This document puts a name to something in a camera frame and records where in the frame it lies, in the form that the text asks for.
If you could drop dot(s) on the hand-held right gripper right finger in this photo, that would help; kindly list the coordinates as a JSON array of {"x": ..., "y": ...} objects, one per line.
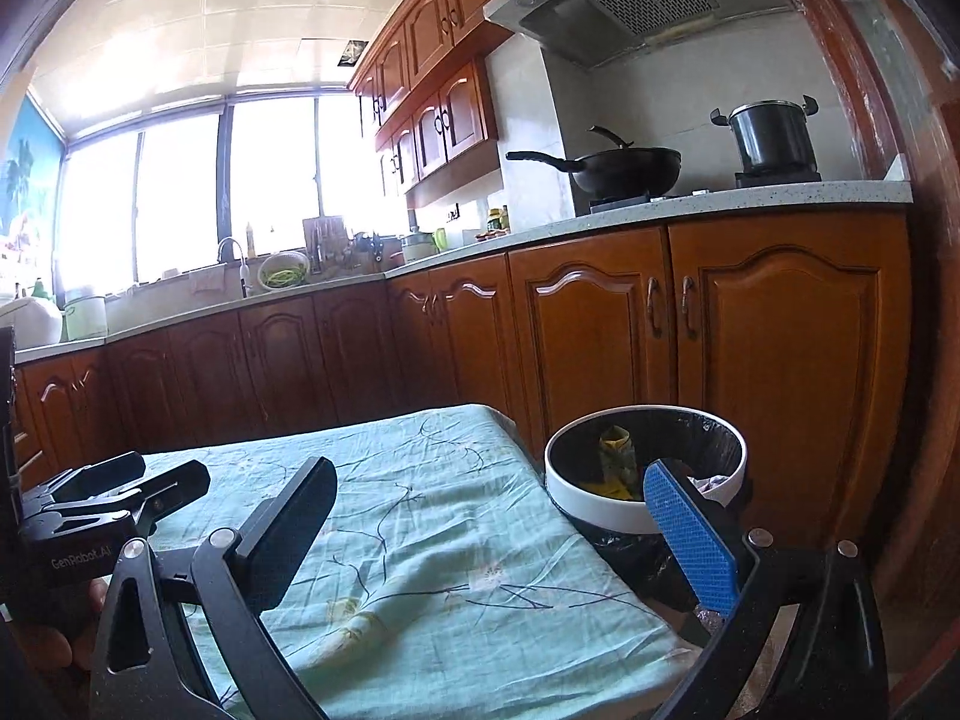
[{"x": 690, "y": 540}]

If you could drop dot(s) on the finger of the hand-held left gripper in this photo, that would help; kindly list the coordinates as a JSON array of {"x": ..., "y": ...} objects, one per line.
[
  {"x": 176, "y": 486},
  {"x": 97, "y": 474}
]

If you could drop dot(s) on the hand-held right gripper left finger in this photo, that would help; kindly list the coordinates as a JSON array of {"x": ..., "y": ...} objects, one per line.
[{"x": 292, "y": 532}]

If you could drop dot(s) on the white paper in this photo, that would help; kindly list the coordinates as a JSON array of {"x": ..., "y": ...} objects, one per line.
[{"x": 709, "y": 481}]

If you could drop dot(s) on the yellow snack wrapper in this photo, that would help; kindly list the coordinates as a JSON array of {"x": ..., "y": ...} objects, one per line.
[{"x": 611, "y": 491}]

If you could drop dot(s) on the white trash bin black bag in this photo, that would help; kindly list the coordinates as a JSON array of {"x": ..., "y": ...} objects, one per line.
[{"x": 592, "y": 510}]

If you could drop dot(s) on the green yellow spout pouch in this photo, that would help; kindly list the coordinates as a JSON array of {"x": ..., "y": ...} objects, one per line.
[{"x": 616, "y": 454}]

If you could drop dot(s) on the person's left hand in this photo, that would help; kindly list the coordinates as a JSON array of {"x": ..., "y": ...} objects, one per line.
[{"x": 45, "y": 645}]

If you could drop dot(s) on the light green floral tablecloth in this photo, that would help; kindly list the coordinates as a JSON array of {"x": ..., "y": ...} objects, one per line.
[{"x": 420, "y": 510}]

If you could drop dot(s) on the pale green enamel pot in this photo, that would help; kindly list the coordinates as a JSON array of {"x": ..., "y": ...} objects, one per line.
[{"x": 86, "y": 319}]

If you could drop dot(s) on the white rice cooker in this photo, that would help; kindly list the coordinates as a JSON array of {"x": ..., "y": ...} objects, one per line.
[{"x": 34, "y": 322}]

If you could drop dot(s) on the white dishcloth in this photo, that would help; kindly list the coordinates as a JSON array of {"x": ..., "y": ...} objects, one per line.
[{"x": 206, "y": 279}]

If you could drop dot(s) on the chrome faucet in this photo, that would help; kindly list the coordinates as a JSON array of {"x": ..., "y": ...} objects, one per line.
[{"x": 241, "y": 270}]

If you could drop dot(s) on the row of wooden lower cabinets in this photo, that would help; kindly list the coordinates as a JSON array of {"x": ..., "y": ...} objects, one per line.
[{"x": 585, "y": 330}]

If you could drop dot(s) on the row of wooden cabinets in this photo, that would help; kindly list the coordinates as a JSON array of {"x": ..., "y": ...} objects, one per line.
[
  {"x": 585, "y": 330},
  {"x": 450, "y": 112}
]

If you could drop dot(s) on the white colander green vegetables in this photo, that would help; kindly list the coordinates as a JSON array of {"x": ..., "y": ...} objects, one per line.
[{"x": 283, "y": 270}]

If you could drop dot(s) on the yellow bottle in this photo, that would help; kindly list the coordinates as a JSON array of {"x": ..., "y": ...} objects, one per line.
[{"x": 250, "y": 240}]

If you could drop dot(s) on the wooden knife block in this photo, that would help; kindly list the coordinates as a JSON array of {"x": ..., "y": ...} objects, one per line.
[{"x": 322, "y": 236}]

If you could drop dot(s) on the dark utensil holder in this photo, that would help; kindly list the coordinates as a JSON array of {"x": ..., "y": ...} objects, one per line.
[{"x": 369, "y": 247}]

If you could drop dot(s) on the kitchen window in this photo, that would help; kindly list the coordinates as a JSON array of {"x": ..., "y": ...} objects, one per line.
[{"x": 180, "y": 187}]

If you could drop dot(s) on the white lidded pot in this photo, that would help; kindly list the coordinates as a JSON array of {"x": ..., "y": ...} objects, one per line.
[{"x": 418, "y": 249}]

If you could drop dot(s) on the green cup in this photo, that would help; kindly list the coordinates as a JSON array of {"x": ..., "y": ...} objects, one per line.
[{"x": 440, "y": 240}]

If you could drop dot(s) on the speckled grey countertop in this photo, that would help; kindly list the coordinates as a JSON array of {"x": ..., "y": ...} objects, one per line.
[{"x": 750, "y": 202}]

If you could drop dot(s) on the dark jar yellow lid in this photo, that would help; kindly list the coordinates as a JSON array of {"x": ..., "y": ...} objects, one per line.
[{"x": 493, "y": 223}]

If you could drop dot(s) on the black gas stove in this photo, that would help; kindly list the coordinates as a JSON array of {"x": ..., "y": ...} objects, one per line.
[{"x": 780, "y": 180}]

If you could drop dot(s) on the black wok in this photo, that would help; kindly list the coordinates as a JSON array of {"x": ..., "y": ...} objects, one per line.
[{"x": 630, "y": 169}]

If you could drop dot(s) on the black cooking pot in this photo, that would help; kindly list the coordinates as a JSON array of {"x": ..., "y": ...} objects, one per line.
[{"x": 772, "y": 139}]

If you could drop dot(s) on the row of wooden upper cabinets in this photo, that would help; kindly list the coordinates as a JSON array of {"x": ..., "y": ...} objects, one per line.
[{"x": 450, "y": 112}]

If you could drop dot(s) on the steel range hood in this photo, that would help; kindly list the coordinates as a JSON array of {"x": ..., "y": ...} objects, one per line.
[{"x": 600, "y": 22}]

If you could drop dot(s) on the blue palm tree wall poster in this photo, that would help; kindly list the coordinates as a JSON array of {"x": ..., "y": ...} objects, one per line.
[{"x": 30, "y": 180}]

